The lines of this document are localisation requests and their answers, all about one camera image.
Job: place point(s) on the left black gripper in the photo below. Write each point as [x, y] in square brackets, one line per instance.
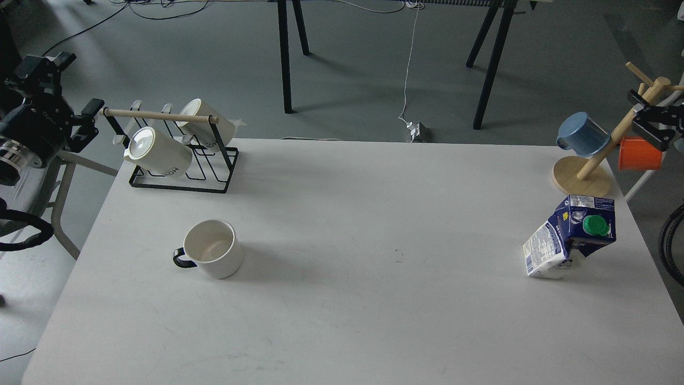
[43, 122]

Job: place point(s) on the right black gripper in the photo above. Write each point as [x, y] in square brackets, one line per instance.
[658, 138]

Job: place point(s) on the blue white milk carton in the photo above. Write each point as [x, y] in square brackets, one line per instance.
[579, 226]

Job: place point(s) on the white mug with black handle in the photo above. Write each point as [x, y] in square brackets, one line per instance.
[213, 247]

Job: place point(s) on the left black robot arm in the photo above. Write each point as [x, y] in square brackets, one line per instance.
[23, 202]

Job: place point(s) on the orange cup on tree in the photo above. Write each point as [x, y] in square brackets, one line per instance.
[636, 154]

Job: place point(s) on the blue cup on tree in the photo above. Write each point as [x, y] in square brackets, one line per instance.
[582, 135]

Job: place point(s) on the wooden mug tree stand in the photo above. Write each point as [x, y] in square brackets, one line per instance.
[584, 176]

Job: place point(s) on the white mug front on rack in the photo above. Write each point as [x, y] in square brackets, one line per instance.
[158, 153]

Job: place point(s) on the white mug on rack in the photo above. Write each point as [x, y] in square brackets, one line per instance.
[203, 131]
[158, 153]

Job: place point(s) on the white mug rear on rack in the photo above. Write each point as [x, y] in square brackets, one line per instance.
[203, 131]

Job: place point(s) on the black table leg left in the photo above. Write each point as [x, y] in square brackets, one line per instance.
[283, 34]

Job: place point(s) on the grey power strip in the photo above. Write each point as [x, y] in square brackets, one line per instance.
[417, 132]

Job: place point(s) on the white metal table frame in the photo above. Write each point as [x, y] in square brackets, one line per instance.
[76, 191]

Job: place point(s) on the black wire mug rack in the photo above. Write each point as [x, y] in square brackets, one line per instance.
[208, 173]

